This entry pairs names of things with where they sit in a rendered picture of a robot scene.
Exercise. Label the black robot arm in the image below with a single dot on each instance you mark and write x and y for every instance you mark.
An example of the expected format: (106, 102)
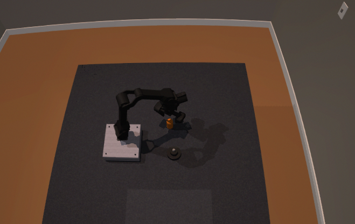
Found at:
(166, 96)

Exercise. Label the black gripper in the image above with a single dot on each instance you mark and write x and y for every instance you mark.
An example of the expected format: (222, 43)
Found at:
(162, 110)

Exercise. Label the orange cylinder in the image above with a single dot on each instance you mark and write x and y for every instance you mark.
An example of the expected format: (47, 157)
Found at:
(169, 123)

